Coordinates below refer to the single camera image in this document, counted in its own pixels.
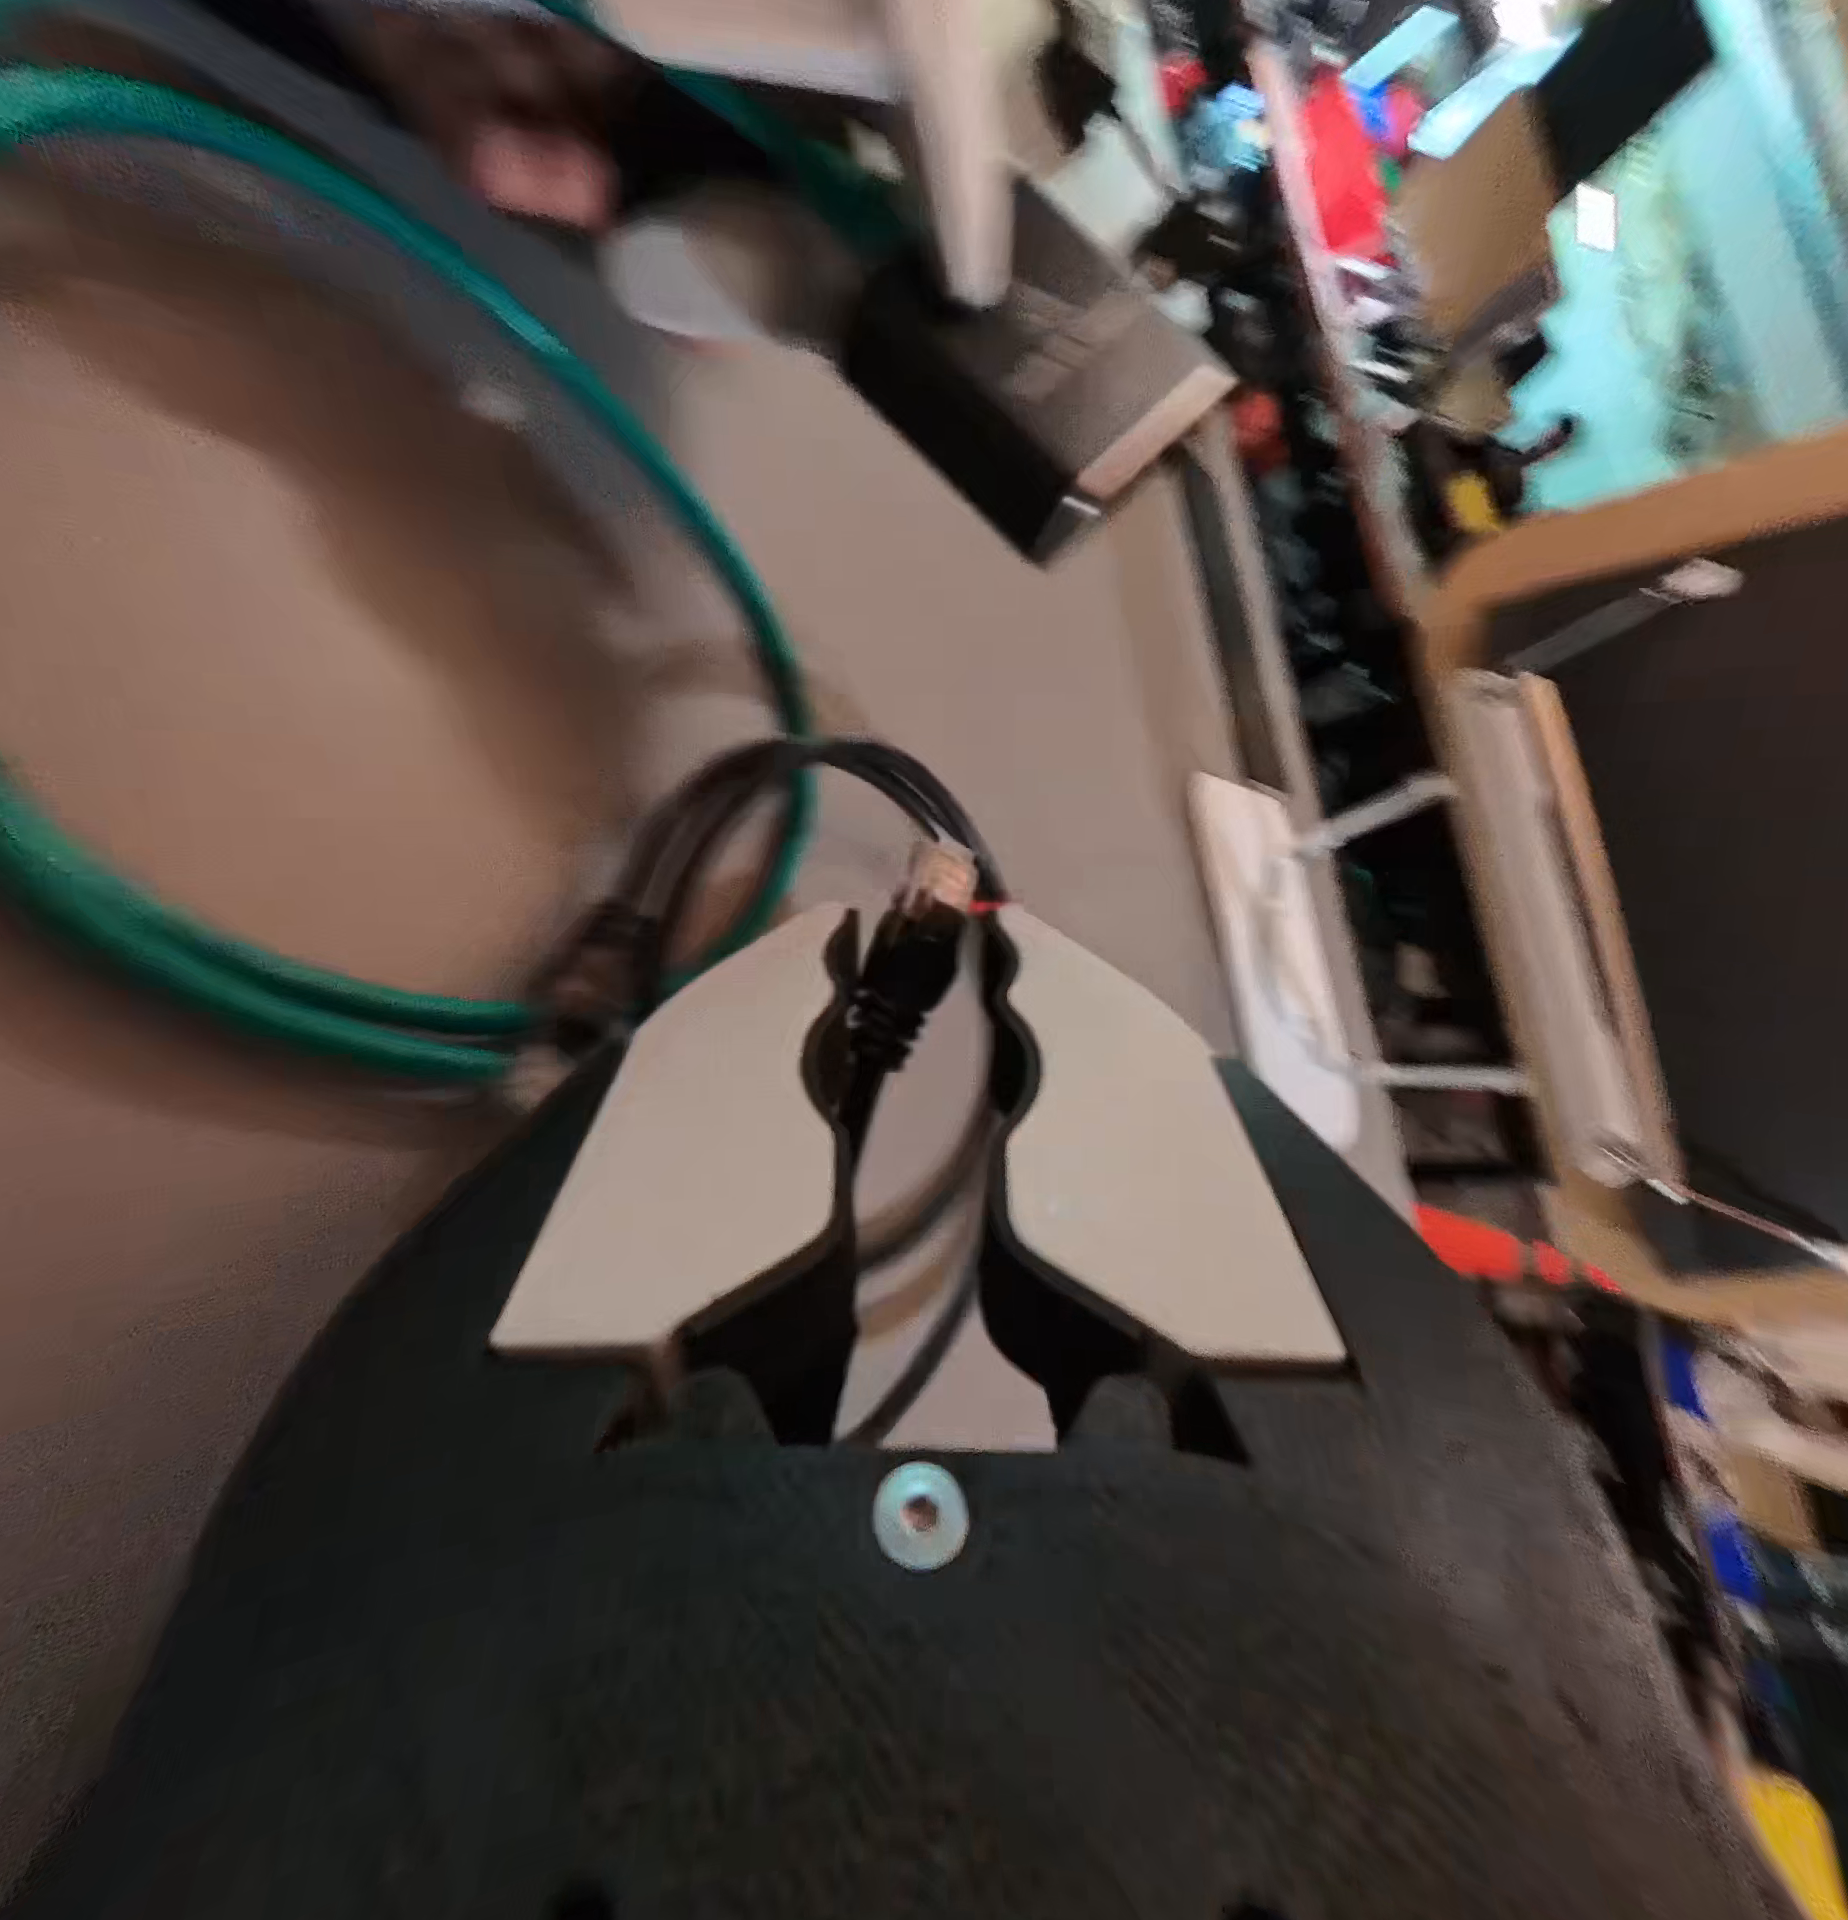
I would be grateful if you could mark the grey desk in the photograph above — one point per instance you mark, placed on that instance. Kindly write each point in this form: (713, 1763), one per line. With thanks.
(264, 601)

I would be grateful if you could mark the black tablet with wooden frame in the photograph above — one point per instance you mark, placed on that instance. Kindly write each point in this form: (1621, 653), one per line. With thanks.
(1735, 826)

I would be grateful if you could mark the white monitor stand base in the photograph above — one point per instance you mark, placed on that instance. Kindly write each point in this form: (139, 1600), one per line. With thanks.
(1270, 931)

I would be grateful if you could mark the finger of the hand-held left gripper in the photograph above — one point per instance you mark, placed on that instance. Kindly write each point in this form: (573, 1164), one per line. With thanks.
(960, 151)

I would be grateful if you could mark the red plastic bin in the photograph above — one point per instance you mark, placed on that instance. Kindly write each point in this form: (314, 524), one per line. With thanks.
(1340, 166)

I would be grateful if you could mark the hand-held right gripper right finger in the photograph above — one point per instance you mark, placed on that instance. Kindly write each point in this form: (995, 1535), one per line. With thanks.
(1165, 1185)

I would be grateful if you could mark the black ethernet adapter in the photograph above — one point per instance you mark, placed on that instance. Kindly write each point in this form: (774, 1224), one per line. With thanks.
(1044, 391)

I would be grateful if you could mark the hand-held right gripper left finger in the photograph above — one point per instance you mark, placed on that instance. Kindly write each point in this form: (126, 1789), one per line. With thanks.
(684, 1171)

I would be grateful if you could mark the person's left hand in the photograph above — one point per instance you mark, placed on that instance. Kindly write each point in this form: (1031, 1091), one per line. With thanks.
(540, 151)

